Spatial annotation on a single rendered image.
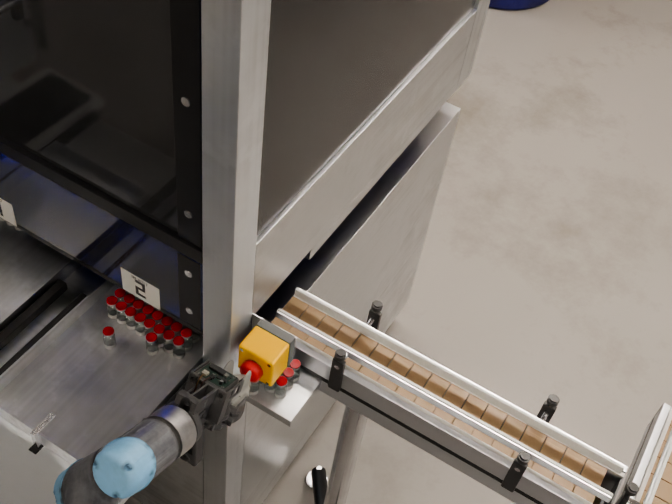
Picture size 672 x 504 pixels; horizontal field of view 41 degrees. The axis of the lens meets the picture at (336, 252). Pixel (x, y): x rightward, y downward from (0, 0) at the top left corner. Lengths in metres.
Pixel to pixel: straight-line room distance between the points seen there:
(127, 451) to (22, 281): 0.67
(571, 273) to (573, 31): 1.51
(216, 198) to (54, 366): 0.55
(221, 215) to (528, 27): 3.13
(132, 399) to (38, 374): 0.18
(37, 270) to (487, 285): 1.69
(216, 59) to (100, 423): 0.75
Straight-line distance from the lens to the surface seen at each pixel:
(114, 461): 1.25
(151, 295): 1.61
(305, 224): 1.60
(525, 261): 3.19
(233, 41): 1.11
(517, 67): 4.04
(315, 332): 1.63
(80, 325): 1.76
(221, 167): 1.26
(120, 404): 1.65
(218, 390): 1.38
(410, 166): 2.10
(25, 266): 1.86
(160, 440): 1.29
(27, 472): 1.61
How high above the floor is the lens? 2.28
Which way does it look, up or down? 48 degrees down
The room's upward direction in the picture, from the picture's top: 9 degrees clockwise
